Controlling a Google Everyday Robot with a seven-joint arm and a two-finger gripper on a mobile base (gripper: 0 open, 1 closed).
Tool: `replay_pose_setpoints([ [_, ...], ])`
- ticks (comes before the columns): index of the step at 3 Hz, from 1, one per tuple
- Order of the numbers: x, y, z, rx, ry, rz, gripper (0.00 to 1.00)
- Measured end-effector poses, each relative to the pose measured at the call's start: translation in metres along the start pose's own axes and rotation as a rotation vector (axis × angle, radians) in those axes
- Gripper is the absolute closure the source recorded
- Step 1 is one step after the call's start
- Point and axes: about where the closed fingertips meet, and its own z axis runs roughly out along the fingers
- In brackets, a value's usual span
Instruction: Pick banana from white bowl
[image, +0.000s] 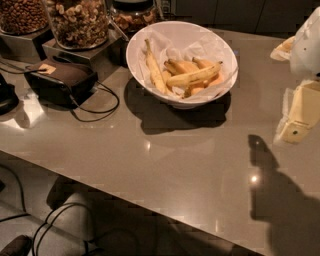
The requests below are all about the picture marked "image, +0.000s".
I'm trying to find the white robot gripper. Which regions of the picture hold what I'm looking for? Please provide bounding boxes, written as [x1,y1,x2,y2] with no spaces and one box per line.
[270,7,320,144]

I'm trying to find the orange fruit in bowl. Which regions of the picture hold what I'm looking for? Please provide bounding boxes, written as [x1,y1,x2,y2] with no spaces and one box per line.
[190,73,223,95]

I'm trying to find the white ceramic bowl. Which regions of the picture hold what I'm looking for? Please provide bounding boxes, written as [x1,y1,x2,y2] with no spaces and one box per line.
[126,21,238,109]

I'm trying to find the long left yellow banana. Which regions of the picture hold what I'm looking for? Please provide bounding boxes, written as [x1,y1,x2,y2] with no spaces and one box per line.
[145,39,167,94]

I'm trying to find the glass jar of dried fruit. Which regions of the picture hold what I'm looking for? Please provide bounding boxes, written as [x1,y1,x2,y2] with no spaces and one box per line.
[110,0,157,33]

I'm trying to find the right metal jar stand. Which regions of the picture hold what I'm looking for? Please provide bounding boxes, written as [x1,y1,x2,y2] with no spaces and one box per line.
[43,29,123,80]

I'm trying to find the metal jar stand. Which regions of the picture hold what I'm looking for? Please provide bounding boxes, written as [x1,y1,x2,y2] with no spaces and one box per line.
[0,27,53,63]
[43,29,123,80]

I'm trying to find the glass jar of mixed nuts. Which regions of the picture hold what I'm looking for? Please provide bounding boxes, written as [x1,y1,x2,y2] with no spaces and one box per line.
[43,0,109,50]

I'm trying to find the left metal jar stand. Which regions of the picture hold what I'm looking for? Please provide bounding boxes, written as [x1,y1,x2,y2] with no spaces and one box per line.
[0,27,53,63]

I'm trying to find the glass jar of almonds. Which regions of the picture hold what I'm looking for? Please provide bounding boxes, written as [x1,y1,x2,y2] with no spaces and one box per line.
[0,0,48,35]

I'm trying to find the black round object left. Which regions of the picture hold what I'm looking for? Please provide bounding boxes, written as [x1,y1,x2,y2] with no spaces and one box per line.
[0,74,19,115]

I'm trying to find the dark object bottom left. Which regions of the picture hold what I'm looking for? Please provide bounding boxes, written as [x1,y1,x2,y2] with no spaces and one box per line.
[0,235,32,256]

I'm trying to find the black floor cable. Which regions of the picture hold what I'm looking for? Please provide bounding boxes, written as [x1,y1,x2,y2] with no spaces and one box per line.
[0,163,101,256]

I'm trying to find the black cable on table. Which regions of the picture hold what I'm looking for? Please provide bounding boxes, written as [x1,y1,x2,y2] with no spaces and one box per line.
[0,56,121,123]

